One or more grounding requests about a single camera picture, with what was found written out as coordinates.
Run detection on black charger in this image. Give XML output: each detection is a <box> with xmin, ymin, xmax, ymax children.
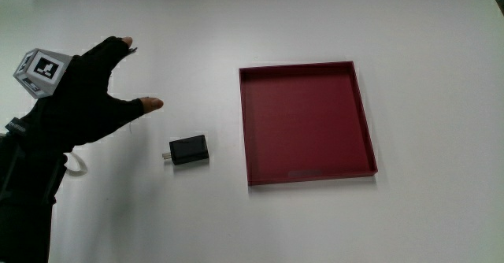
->
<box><xmin>161</xmin><ymin>134</ymin><xmax>210</xmax><ymax>166</ymax></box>

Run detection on person's left hand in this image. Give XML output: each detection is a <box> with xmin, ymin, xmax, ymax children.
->
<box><xmin>6</xmin><ymin>35</ymin><xmax>165</xmax><ymax>154</ymax></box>

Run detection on white desk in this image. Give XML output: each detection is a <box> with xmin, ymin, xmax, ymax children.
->
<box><xmin>0</xmin><ymin>0</ymin><xmax>504</xmax><ymax>263</ymax></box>

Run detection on red square tray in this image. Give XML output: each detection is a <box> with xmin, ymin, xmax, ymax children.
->
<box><xmin>238</xmin><ymin>61</ymin><xmax>379</xmax><ymax>187</ymax></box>

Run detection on person's left forearm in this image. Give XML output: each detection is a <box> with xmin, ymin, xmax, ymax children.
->
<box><xmin>0</xmin><ymin>123</ymin><xmax>70</xmax><ymax>263</ymax></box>

